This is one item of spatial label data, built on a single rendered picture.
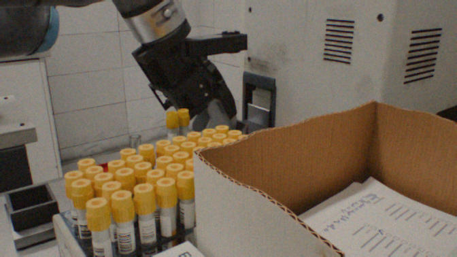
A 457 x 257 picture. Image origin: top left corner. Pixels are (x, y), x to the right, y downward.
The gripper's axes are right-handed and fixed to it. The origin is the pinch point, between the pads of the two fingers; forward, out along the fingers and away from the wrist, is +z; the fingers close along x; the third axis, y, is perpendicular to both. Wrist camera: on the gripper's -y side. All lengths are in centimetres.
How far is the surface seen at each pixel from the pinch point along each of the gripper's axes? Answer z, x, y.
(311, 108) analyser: -1.5, 11.8, -7.4
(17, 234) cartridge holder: -14.2, 6.4, 31.4
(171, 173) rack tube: -17.3, 21.3, 16.6
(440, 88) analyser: 3.6, 23.0, -22.3
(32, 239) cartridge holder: -13.0, 7.3, 30.6
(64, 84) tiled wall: 46, -221, -5
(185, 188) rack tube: -16.7, 23.4, 16.9
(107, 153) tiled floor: 104, -214, 4
